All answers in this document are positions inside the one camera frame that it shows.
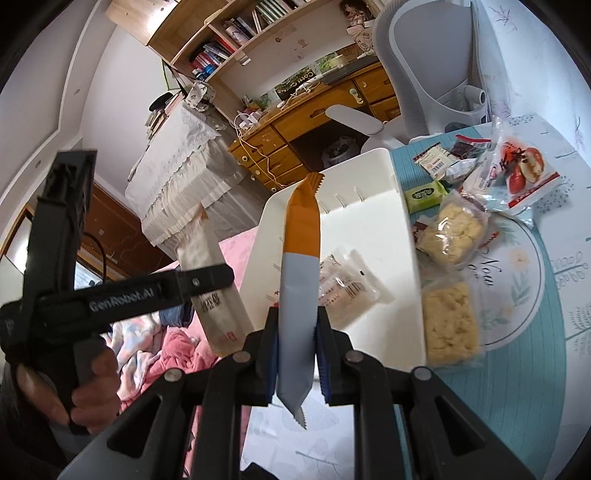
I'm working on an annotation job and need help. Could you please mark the row of red blue books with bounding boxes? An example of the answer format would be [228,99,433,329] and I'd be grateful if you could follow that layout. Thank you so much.
[191,41,232,78]

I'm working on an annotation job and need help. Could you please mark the black lettered sign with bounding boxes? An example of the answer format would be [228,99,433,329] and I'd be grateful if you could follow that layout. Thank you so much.
[276,69,320,101]

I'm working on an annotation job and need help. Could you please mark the table with white lace cloth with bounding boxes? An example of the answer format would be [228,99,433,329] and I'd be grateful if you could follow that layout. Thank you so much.
[124,96,246,260]

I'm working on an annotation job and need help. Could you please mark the silver snack packet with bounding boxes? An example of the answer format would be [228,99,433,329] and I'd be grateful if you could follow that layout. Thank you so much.
[443,159,482,184]

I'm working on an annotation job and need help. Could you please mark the green pastry packet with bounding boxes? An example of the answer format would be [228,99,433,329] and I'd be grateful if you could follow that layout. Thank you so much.
[404,180,450,214]

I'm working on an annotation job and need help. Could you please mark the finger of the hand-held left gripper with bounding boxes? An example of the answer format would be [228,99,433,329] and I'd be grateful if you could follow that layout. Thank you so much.
[175,265,235,302]

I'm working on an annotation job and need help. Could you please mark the white power strip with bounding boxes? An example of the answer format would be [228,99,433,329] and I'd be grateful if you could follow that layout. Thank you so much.
[235,108,265,128]

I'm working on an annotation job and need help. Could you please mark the wooden bookshelf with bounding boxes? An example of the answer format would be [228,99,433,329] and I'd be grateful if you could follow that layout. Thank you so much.
[105,0,385,89]

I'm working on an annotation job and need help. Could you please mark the trash bin with dark liner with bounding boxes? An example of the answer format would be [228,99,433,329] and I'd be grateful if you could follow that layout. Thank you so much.
[320,135,362,170]

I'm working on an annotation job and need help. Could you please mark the white plastic tray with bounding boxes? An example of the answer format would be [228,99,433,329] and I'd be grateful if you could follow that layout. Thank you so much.
[240,148,428,370]

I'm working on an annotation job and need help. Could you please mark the teal patterned tablecloth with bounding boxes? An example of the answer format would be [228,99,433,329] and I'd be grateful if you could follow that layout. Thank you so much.
[240,111,591,480]

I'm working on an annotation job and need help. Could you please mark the white office chair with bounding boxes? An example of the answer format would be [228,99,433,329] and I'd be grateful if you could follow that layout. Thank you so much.
[323,0,505,154]

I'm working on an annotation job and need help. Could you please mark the small dark red packet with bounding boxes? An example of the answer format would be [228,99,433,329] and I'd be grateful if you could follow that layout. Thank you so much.
[412,220,431,251]

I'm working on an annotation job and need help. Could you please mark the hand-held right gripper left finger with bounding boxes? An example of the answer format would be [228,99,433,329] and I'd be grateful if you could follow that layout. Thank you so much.
[55,316,280,480]

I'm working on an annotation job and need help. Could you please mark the white beige snack stick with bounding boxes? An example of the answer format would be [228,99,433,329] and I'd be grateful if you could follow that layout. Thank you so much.
[178,208,254,357]

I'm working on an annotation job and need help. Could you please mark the yellow rice crisp packet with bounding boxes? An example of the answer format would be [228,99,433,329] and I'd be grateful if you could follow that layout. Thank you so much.
[421,281,485,368]
[416,193,490,271]

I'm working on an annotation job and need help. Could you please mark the dark jerky packet red ends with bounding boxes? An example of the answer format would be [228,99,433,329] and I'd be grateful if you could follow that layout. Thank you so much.
[450,135,493,161]

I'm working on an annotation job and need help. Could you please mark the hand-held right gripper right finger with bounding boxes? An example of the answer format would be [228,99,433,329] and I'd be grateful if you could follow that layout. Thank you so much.
[315,309,539,480]

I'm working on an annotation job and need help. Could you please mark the white cable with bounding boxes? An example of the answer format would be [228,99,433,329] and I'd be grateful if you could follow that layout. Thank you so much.
[232,110,283,191]

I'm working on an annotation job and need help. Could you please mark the orange and grey snack stick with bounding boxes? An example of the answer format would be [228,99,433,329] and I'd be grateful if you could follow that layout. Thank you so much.
[276,173,326,431]

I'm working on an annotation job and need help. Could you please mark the floral pouch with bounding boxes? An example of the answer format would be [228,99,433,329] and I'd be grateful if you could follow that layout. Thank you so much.
[185,80,216,110]

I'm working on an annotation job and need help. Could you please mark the pink blanket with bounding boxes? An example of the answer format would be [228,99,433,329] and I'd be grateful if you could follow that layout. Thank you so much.
[105,226,260,403]

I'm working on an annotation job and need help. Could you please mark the wooden desk with drawers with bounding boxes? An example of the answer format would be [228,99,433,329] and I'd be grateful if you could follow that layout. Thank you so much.
[228,59,403,191]

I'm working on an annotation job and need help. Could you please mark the brown wooden cabinet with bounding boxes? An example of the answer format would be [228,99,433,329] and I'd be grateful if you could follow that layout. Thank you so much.
[0,179,172,297]

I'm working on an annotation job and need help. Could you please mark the white bag with red fruit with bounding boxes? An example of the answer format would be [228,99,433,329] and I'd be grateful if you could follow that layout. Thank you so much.
[462,115,563,217]

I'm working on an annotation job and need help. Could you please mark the person's left hand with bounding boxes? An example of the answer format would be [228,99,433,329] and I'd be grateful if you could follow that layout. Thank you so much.
[16,346,122,426]

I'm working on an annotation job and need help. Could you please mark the clear wrapped pastry packet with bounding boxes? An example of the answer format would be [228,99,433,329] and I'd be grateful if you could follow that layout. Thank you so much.
[318,248,394,325]

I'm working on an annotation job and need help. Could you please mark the row of green books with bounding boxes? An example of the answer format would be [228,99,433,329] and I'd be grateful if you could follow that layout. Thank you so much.
[253,0,290,25]

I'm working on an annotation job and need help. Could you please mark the black laptop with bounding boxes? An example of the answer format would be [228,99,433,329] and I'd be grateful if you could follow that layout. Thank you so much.
[320,54,380,85]

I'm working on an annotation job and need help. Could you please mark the cream packet with red edge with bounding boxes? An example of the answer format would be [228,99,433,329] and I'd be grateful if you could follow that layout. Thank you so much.
[412,143,463,182]

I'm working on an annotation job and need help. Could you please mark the black cable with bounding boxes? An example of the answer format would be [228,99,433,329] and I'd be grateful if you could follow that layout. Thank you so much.
[84,232,112,283]

